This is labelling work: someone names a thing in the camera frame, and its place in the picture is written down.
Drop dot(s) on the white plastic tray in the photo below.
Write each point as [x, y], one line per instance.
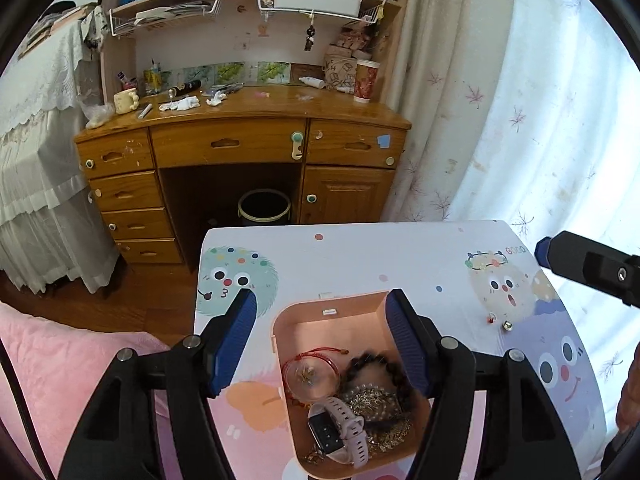
[317, 2]

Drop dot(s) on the pink fluffy blanket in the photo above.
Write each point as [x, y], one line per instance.
[75, 375]

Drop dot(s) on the wooden desk hutch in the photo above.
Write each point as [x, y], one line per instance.
[280, 45]

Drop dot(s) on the small flower earring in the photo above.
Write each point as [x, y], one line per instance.
[305, 374]

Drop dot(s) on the peach plastic storage box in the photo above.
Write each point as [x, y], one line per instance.
[330, 330]

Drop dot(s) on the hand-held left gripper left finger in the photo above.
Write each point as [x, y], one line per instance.
[232, 345]

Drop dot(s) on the white leaf print curtain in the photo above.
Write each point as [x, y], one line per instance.
[525, 85]

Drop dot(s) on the black bottle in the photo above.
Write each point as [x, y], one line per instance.
[186, 87]

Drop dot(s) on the gold leaf brooch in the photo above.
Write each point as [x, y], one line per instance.
[392, 435]

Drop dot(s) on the green drawer safety lock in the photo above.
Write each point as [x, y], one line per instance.
[297, 145]

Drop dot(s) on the small gold flower brooch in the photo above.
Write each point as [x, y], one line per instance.
[315, 455]

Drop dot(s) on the crumpled white tissue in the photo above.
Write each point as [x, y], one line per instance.
[216, 99]
[179, 104]

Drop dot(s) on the wooden desk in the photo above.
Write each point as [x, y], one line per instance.
[280, 110]

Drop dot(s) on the white tube bottle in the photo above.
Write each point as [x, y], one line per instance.
[311, 81]

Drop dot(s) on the cream mug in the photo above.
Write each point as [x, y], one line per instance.
[124, 101]

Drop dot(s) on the leaf print picture strip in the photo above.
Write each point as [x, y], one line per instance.
[225, 72]

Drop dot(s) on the dark trash bin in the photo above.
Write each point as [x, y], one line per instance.
[264, 208]

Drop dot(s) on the white lace cover cloth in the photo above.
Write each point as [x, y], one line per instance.
[40, 160]

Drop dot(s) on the pink smart watch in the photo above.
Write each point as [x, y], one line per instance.
[345, 422]

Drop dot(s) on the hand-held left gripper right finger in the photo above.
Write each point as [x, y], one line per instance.
[405, 345]

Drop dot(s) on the cartoon print table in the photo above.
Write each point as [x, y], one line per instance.
[425, 260]

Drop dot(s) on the red paper cup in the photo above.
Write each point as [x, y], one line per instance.
[366, 82]

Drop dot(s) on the beige patterned bag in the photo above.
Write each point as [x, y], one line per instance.
[340, 72]

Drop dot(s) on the white pen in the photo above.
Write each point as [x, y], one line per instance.
[145, 111]

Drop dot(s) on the gold crescent brooch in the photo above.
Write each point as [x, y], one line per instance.
[372, 401]

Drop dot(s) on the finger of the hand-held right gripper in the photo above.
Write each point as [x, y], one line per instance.
[570, 255]

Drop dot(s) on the pile of books and papers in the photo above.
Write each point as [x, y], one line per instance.
[55, 25]

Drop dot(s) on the glass jar with pens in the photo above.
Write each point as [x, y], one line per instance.
[152, 80]

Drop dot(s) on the clear plastic bag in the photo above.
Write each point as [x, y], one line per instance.
[99, 116]

